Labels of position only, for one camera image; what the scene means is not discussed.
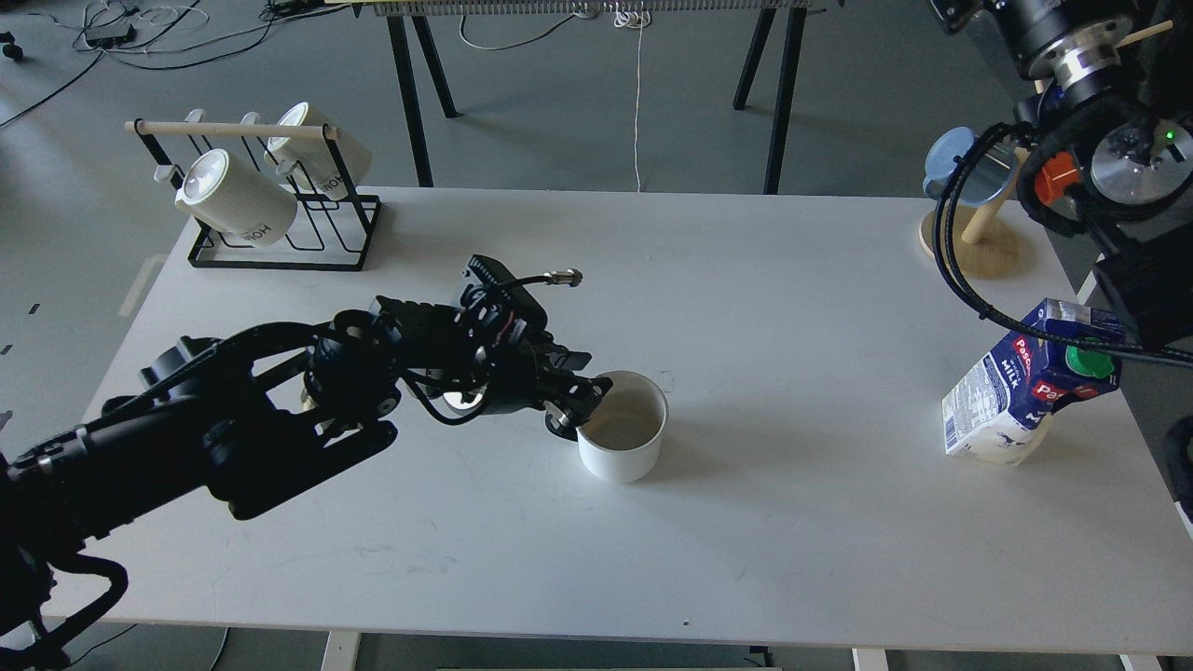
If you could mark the wooden mug tree stand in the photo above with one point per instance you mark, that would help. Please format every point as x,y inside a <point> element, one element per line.
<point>974,238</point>

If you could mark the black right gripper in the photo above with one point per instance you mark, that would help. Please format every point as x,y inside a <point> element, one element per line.
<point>1043,35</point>

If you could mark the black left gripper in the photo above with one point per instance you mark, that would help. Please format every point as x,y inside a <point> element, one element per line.
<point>514,361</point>

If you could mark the blue white milk carton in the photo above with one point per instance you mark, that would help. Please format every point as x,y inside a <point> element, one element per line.
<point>1001,409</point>

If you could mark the black trestle table legs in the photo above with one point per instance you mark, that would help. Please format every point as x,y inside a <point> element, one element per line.
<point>695,101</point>

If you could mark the orange mug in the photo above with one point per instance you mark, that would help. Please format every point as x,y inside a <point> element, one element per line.
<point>1055,177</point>

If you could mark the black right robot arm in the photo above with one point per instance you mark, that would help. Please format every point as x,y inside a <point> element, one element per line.
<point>1146,282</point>

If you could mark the white ribbed mug rear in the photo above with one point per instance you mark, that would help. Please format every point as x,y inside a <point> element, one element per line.
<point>317,171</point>

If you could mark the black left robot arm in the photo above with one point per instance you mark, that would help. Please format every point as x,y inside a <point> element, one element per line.
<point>262,416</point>

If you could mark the white ribbed mug front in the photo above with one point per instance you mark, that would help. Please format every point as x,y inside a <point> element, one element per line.
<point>235,199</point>

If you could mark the white mug with black handle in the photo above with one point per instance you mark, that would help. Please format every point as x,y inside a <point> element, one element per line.
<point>622,441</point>

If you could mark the black wire mug rack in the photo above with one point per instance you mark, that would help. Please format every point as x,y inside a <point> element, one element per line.
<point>326,235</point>

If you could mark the white ribbed mug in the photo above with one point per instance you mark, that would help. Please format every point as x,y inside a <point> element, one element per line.
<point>317,171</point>
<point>235,199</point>

